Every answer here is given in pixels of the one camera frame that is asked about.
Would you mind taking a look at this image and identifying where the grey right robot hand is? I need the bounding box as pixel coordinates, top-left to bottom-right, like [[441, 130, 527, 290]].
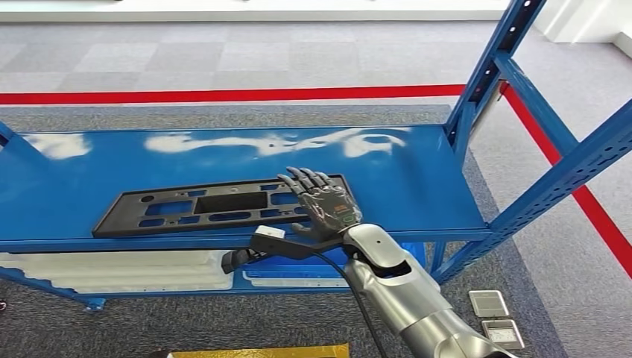
[[276, 166, 364, 243]]

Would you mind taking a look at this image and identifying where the black perforated panel part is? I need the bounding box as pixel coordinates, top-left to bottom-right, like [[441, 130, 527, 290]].
[[92, 174, 354, 239]]

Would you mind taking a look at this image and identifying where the blue metal shelf rack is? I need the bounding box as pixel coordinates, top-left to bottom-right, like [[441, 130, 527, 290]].
[[0, 0, 632, 313]]

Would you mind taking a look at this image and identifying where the black elongated plastic part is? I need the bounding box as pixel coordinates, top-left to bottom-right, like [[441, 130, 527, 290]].
[[221, 247, 268, 275]]

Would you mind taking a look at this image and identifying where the blue plastic bin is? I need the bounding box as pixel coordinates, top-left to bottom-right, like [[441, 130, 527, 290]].
[[241, 242, 428, 280]]

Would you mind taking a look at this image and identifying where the white plastic bin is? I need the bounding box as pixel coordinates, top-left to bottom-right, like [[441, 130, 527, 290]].
[[241, 270, 352, 289]]

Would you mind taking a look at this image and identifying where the yellow floor tape square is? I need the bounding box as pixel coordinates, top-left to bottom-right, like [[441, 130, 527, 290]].
[[168, 343, 350, 358]]

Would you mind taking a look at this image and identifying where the red floor tape strip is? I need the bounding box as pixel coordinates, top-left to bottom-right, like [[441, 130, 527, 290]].
[[0, 84, 465, 106], [499, 81, 632, 280]]

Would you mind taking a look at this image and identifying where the silver floor outlet plate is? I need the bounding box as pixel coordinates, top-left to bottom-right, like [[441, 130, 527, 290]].
[[467, 289, 511, 318], [481, 318, 526, 351]]

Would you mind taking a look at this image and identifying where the white plastic tray stack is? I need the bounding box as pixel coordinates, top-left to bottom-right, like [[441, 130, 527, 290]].
[[0, 249, 236, 293]]

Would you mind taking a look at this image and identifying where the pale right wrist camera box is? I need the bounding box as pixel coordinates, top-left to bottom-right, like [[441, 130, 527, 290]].
[[249, 225, 347, 261]]

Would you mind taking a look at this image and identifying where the black camera cable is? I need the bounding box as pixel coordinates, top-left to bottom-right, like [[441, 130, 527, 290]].
[[311, 251, 388, 358]]

